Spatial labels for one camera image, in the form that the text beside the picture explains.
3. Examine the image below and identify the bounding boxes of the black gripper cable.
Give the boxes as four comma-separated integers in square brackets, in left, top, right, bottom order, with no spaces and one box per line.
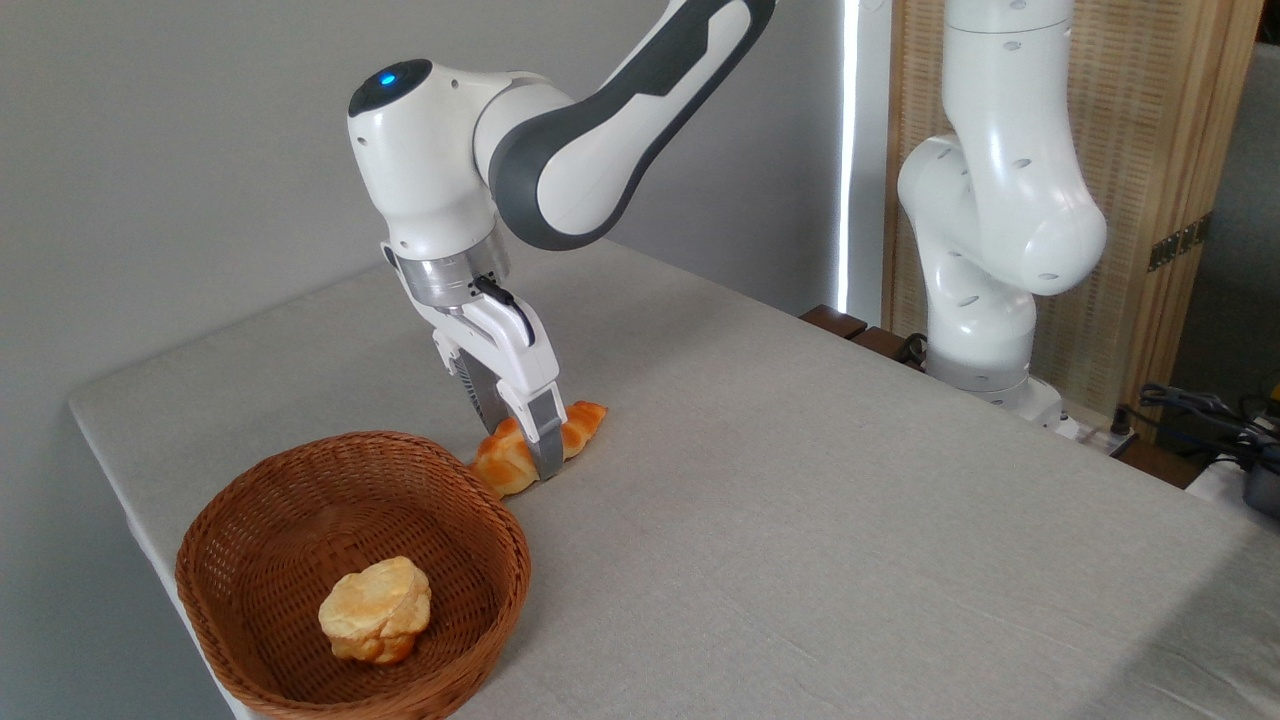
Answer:
[471,276,539,349]

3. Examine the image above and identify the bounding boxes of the black cable bundle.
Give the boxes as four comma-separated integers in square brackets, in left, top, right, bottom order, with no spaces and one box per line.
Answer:
[1113,382,1280,473]

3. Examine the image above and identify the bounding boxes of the metal screen hinge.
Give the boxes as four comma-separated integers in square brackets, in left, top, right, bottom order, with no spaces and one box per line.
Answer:
[1147,212,1214,273]

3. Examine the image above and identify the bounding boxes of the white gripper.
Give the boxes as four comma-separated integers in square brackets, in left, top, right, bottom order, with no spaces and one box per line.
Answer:
[411,294,570,481]

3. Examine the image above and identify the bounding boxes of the wooden woven folding screen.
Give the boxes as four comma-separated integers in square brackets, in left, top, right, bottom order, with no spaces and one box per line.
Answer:
[882,0,1267,423]

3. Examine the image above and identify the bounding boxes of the white power strip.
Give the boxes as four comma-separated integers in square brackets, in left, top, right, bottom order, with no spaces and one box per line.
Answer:
[1058,418,1138,458]

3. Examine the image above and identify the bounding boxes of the dark brown wooden block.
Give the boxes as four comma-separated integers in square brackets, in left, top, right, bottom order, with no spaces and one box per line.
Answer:
[850,326,927,372]
[800,305,869,341]

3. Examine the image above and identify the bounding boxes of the braided golden bread loaf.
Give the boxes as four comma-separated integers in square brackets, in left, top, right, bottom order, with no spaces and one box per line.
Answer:
[470,400,609,500]

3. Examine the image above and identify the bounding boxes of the grey tablecloth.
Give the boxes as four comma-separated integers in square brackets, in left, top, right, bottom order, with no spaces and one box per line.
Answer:
[67,238,1280,720]

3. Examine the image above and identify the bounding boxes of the round pale bread bun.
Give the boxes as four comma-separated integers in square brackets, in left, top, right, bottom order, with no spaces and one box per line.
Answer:
[318,556,434,666]

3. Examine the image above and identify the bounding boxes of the brown wicker basket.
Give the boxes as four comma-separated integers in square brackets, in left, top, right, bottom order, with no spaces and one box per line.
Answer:
[175,431,533,720]

